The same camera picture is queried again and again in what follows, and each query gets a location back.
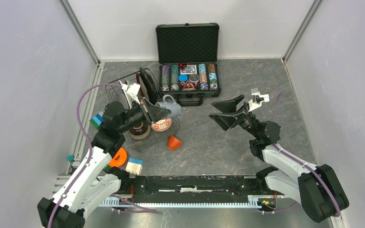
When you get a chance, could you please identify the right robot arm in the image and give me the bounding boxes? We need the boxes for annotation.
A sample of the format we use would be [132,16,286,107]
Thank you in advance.
[209,92,349,223]

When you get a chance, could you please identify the dark brown bottom plate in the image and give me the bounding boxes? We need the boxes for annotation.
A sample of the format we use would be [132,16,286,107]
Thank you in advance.
[139,67,159,104]

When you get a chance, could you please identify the blue green stacked blocks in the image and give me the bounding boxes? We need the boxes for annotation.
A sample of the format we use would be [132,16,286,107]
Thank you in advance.
[90,112,104,129]

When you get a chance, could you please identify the white cable duct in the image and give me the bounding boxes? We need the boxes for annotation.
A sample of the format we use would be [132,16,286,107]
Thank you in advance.
[99,197,262,209]

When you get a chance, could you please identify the black poker chip case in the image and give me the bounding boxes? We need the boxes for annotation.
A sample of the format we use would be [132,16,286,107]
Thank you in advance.
[155,23,221,106]

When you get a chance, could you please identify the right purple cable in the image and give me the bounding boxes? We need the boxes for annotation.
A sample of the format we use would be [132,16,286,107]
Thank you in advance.
[262,91,341,218]

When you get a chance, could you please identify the silver round dealer button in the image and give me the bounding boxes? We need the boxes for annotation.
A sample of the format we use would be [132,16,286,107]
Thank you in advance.
[188,74,200,83]

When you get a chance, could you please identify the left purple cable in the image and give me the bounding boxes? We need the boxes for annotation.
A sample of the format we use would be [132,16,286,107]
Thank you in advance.
[47,83,157,228]

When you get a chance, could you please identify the orange tape dispenser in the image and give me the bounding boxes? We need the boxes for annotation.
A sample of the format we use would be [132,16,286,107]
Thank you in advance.
[108,147,128,168]

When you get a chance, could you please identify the white plate teal rim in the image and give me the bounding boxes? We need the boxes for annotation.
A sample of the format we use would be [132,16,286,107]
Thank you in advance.
[119,79,132,109]

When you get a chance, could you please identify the dark patterned bowl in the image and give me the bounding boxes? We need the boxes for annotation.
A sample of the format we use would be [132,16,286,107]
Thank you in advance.
[128,122,151,140]

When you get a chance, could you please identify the red rim beige plate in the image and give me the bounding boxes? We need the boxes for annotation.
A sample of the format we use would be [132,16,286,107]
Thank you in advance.
[135,73,150,100]

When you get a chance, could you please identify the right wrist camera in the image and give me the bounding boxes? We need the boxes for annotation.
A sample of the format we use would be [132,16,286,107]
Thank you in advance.
[248,88,270,112]

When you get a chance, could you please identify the orange small cup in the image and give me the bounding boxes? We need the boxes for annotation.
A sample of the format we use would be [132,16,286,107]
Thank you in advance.
[167,135,182,151]

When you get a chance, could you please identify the blue white toy block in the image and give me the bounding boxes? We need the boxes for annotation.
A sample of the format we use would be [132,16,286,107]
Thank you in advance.
[125,158,144,175]

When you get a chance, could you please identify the black wire dish rack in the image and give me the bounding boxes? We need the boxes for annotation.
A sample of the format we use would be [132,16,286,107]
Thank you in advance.
[105,68,181,152]

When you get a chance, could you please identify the white mug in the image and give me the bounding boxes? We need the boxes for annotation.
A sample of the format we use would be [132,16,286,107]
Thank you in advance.
[155,94,181,118]

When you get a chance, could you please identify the tan ceramic bowl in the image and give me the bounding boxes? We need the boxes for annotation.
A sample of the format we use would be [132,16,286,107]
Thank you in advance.
[151,118,173,132]

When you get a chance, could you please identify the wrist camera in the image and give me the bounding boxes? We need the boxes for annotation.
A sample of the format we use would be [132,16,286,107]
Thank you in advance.
[128,83,140,106]
[248,88,270,112]

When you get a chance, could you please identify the blue round chip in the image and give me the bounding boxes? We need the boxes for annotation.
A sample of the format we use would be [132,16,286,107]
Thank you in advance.
[178,74,188,82]

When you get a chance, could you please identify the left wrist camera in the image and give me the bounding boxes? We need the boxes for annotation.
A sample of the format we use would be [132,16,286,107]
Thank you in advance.
[128,83,140,106]

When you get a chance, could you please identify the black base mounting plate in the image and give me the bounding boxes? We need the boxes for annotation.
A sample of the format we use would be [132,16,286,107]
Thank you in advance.
[115,175,280,203]

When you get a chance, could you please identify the purple cable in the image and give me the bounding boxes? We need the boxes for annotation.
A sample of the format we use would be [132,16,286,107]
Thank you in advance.
[262,91,341,218]
[47,83,157,228]

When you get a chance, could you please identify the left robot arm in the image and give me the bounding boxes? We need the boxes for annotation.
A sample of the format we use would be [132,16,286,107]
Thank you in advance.
[37,98,172,228]

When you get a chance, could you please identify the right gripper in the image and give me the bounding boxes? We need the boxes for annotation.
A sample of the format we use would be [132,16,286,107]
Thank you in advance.
[208,95,259,139]

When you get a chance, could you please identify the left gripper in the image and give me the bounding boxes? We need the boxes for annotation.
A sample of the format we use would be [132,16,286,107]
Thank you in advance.
[118,97,171,133]

